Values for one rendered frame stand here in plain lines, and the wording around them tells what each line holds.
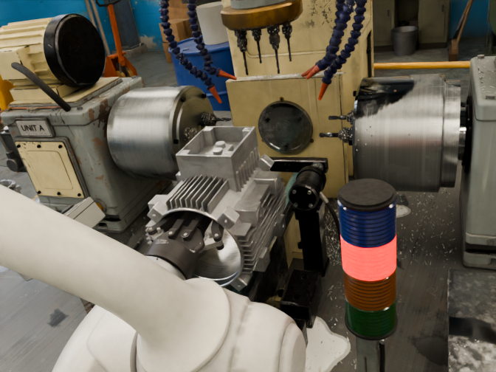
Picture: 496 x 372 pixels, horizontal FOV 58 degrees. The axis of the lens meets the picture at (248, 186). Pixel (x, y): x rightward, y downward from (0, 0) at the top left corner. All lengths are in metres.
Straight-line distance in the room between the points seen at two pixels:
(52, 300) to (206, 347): 0.80
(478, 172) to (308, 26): 0.58
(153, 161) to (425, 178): 0.62
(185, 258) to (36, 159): 0.79
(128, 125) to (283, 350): 0.83
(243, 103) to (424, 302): 0.65
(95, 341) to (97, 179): 0.77
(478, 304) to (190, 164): 0.51
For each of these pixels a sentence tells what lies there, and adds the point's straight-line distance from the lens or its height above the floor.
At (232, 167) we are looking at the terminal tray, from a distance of 0.72.
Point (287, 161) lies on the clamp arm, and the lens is 0.99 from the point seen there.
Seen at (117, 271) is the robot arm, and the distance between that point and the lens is 0.38.
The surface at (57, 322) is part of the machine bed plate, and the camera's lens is 1.11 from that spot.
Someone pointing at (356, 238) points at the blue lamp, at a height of 1.18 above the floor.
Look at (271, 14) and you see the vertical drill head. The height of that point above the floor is 1.32.
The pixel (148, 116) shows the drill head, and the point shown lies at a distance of 1.13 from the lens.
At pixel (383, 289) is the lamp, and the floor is 1.10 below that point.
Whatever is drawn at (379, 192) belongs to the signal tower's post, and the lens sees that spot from 0.48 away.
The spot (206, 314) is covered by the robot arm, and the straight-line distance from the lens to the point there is 0.42.
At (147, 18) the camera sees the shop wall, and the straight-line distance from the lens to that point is 8.12.
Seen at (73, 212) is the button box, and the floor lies 1.08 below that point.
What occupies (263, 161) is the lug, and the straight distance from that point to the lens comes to 0.81.
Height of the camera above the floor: 1.47
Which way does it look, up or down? 29 degrees down
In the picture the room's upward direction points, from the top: 10 degrees counter-clockwise
